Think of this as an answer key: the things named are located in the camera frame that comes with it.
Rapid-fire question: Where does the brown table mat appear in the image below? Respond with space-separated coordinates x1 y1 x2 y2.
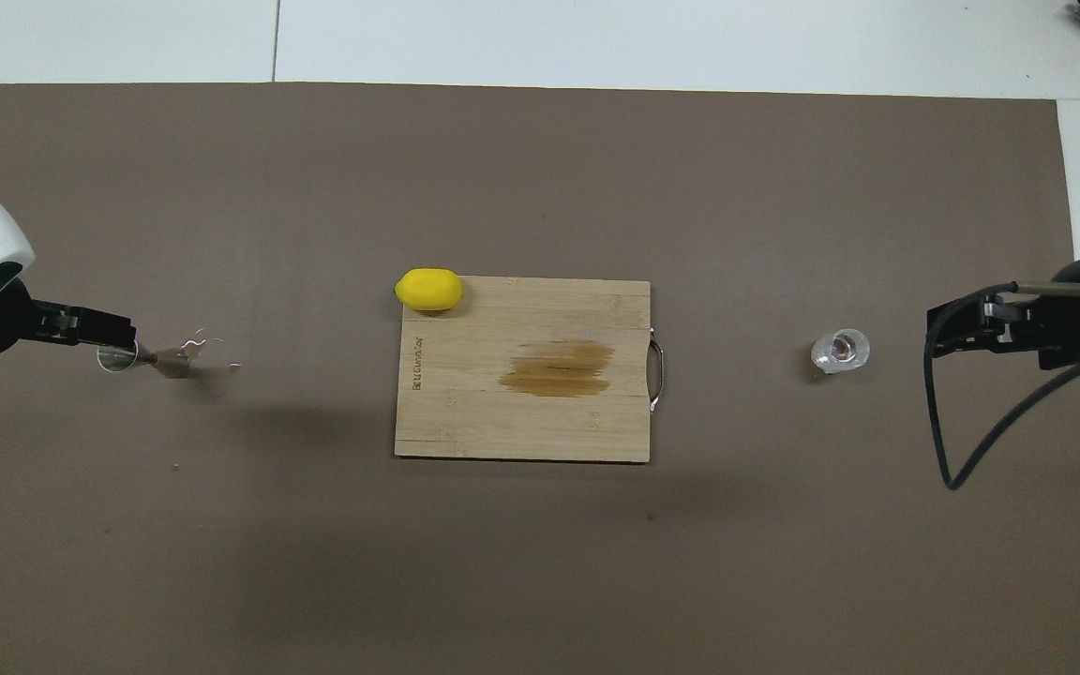
0 82 1080 675

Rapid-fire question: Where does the steel double jigger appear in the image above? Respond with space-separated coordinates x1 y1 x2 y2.
97 339 190 380

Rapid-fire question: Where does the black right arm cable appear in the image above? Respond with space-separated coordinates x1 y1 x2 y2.
922 281 1080 491

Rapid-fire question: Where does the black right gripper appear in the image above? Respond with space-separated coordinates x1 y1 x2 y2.
927 258 1080 368

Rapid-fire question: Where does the clear plastic measuring cup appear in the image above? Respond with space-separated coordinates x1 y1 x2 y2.
810 328 871 376

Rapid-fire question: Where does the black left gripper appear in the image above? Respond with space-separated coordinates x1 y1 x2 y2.
0 279 138 357

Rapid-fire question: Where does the clear liquid spill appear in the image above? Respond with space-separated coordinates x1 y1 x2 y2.
172 328 243 376

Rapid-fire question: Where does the bamboo cutting board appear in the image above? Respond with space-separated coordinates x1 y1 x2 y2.
395 276 668 463

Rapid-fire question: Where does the yellow lemon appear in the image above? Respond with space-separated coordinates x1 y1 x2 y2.
395 268 464 312

